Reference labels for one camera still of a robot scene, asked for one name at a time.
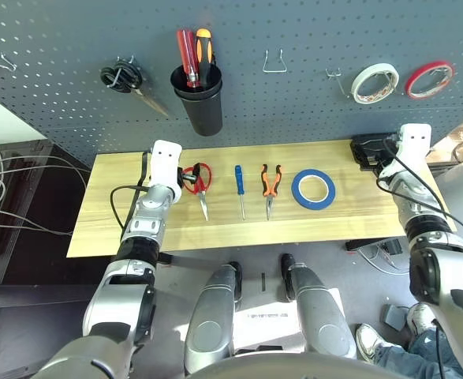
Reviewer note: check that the white floor sheet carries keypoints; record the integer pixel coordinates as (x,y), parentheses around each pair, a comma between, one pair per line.
(266,316)

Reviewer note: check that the black tool case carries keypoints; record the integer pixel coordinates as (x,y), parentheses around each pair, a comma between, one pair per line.
(359,152)

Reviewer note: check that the white tape roll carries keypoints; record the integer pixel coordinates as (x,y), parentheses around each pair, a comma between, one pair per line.
(359,81)

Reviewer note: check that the grey robot torso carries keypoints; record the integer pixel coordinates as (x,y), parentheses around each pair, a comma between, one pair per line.
(282,367)

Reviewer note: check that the grey foot pedal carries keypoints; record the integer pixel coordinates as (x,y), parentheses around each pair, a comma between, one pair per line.
(393,316)

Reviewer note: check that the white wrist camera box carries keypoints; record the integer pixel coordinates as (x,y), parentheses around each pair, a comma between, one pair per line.
(166,166)
(414,144)

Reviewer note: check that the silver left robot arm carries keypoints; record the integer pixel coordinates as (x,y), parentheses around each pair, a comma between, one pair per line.
(136,252)

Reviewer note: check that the orange black needle-nose pliers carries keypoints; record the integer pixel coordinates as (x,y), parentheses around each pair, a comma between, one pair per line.
(269,189)

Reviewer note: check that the black tool cup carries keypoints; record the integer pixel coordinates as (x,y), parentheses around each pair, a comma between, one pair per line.
(203,114)

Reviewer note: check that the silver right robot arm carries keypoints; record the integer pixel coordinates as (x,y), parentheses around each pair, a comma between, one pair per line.
(432,272)

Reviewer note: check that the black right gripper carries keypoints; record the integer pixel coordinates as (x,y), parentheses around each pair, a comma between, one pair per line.
(385,158)

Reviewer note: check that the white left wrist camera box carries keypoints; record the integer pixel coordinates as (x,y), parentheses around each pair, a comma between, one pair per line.
(166,166)

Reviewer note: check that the grey pegboard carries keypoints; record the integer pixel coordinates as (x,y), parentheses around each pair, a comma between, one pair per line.
(294,114)

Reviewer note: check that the silver robot right leg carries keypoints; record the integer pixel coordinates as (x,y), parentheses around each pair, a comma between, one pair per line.
(322,316)

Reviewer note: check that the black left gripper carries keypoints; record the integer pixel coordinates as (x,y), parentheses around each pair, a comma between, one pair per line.
(189,178)

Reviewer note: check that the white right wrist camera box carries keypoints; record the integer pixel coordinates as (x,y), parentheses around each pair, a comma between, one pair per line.
(414,144)

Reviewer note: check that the silver robot left leg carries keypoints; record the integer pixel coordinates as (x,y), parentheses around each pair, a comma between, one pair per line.
(213,316)

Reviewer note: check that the red tape roll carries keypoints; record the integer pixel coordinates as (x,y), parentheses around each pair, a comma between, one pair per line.
(412,79)

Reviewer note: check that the blue tape roll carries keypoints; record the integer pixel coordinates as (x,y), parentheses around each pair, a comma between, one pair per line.
(296,189)

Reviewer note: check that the silver robot leg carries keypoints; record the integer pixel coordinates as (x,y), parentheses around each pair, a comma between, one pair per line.
(322,316)
(213,316)

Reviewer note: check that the white sneaker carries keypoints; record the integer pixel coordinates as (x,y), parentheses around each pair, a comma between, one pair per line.
(367,341)
(418,317)

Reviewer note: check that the black side cabinet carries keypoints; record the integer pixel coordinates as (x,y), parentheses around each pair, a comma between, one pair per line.
(30,256)

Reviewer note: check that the white table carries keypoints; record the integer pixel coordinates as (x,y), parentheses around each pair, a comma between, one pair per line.
(460,205)

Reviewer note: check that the silver tape hook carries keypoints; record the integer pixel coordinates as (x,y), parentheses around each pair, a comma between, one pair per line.
(339,81)

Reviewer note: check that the blue jeans leg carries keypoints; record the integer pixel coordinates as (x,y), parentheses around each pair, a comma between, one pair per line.
(428,355)

